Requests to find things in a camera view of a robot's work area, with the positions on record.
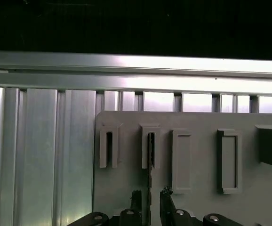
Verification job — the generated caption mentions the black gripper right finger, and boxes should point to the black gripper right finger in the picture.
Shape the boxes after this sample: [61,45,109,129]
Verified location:
[159,186,252,226]

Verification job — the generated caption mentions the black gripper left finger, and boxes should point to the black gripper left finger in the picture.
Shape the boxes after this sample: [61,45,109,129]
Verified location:
[66,189,143,226]

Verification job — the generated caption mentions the blue RAM stick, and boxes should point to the blue RAM stick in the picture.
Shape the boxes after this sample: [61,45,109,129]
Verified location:
[146,132,156,226]

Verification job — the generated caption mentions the grey parts rack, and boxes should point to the grey parts rack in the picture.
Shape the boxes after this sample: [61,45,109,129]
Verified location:
[91,110,272,226]

